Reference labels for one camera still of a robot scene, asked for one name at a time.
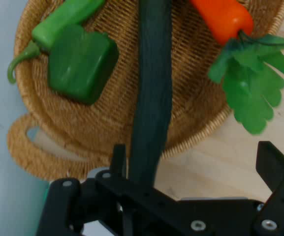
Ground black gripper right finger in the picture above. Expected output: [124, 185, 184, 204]
[252, 141, 284, 236]

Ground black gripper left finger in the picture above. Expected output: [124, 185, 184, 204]
[36, 144, 214, 236]

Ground dark green toy cucumber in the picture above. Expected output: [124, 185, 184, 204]
[128, 0, 175, 188]

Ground woven wicker basket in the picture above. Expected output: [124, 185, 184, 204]
[6, 0, 284, 181]

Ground green toy bell pepper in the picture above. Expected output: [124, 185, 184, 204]
[47, 24, 120, 107]

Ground orange toy carrot with leaves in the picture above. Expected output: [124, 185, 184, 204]
[189, 0, 284, 135]

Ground light green toy chili pepper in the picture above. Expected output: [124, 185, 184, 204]
[7, 0, 107, 85]

